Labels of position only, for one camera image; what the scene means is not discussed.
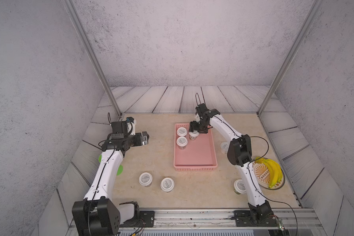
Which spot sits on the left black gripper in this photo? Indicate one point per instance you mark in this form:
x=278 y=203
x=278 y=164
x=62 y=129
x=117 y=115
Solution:
x=138 y=141

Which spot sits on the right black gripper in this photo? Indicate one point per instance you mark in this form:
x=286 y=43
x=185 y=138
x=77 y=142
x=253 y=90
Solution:
x=192 y=126

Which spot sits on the yogurt cup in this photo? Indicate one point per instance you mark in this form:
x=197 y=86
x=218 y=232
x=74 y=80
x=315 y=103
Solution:
x=167 y=184
x=182 y=142
x=193 y=135
x=182 y=131
x=239 y=187
x=224 y=147
x=145 y=179

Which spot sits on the pink perforated plastic basket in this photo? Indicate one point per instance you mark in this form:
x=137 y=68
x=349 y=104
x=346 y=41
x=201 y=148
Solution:
x=198 y=155

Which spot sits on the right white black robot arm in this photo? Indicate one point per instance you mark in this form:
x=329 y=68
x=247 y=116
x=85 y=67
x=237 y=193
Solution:
x=239 y=154

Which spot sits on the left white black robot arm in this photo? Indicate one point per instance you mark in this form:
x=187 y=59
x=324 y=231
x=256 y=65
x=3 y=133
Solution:
x=96 y=214

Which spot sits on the green plastic cup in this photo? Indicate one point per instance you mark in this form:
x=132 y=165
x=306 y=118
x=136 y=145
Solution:
x=120 y=169

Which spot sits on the orange patterned plate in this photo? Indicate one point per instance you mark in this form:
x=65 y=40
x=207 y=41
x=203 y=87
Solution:
x=263 y=177

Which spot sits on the yellow banana bunch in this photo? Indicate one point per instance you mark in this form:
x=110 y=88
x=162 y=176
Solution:
x=274 y=168

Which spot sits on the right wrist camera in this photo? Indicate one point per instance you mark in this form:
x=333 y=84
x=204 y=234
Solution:
x=201 y=109

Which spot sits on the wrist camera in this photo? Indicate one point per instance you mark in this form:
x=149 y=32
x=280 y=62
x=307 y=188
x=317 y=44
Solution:
x=201 y=109
x=131 y=123

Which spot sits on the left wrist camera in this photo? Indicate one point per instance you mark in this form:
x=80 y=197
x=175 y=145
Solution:
x=131 y=123

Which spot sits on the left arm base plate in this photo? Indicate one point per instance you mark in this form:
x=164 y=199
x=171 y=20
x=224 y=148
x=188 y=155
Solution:
x=143 y=219

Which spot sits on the right aluminium frame post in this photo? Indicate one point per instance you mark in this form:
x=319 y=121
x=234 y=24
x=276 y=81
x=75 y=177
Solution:
x=302 y=33

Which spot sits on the aluminium frame post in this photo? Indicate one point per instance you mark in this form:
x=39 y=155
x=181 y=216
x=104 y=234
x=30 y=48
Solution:
x=73 y=14
x=302 y=33

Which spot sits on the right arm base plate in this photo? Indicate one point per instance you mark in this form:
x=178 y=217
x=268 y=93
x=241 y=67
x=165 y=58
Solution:
x=247 y=218

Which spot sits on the aluminium front rail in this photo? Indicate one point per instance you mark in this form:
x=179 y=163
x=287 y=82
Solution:
x=218 y=222

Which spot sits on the left aluminium frame post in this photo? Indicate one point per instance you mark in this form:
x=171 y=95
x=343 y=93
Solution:
x=73 y=14

